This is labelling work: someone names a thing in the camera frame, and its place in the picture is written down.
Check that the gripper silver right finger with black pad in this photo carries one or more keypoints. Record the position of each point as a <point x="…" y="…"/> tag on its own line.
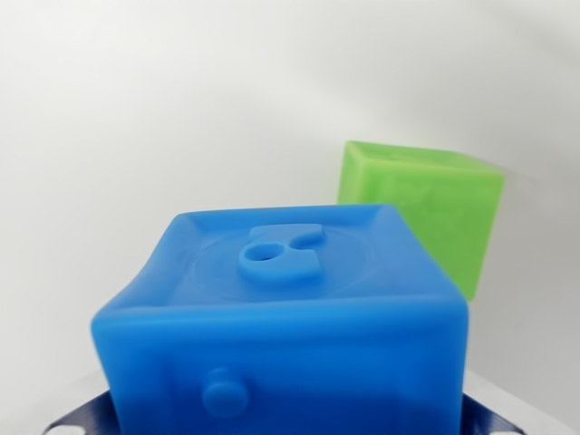
<point x="491" y="412"/>

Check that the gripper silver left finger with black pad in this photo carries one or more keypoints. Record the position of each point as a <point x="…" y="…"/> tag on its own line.
<point x="86" y="414"/>

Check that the blue rubber cube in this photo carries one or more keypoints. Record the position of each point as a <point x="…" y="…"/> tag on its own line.
<point x="290" y="326"/>

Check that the green rubber cube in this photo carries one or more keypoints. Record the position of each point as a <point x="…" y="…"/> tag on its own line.
<point x="444" y="204"/>

